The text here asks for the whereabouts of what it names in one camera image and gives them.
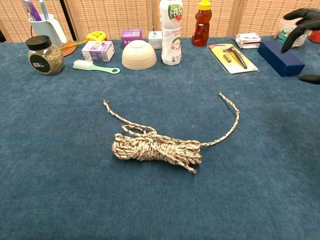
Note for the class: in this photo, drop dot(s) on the dark blue long box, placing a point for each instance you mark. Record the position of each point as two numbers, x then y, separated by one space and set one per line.
280 60

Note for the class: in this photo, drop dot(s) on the purple cardboard box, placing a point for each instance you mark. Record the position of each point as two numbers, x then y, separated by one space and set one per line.
131 36

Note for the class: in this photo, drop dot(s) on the round woven brown coaster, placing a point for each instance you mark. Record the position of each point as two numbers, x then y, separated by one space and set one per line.
71 50

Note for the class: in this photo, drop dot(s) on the purple white toothpaste tube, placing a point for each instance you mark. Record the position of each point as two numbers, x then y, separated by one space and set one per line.
33 11

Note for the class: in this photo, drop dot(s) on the light blue toothbrush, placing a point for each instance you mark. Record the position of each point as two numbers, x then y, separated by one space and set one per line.
44 10

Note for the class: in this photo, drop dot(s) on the white purple small carton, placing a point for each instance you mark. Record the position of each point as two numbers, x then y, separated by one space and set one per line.
97 51

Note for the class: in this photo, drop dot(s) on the glass jar black lid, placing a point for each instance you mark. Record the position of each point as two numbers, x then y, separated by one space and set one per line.
45 60

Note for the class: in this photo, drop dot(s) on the razor blister pack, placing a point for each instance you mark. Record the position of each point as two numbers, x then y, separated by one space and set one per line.
240 65

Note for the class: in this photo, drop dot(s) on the white wrapped tissue pack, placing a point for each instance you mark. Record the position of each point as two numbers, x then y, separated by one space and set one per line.
247 40

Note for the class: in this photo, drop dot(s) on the blue table cloth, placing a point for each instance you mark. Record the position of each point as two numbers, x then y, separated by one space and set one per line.
50 175

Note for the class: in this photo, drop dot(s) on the bamboo folding screen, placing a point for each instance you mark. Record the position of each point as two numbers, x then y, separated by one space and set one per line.
112 15

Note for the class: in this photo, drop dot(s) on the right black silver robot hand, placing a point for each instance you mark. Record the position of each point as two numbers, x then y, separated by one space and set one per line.
307 18

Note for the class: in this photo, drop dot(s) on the white drink bottle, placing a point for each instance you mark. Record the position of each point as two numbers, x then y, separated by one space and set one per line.
171 37

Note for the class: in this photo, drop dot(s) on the white blue small box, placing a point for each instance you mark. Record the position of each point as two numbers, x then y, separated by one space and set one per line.
155 40

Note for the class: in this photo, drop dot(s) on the beige upturned bowl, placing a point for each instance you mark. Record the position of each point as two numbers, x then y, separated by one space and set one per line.
138 55

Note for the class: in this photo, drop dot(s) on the yellow tape measure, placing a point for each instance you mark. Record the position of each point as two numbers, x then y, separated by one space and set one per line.
96 36

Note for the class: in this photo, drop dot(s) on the honey bottle yellow cap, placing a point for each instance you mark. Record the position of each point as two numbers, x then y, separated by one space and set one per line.
201 30

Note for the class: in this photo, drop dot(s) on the green scrub brush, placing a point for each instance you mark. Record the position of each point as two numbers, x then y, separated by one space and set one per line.
82 64

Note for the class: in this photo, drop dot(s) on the clear tub of clips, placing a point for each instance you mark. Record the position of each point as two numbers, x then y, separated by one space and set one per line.
281 31

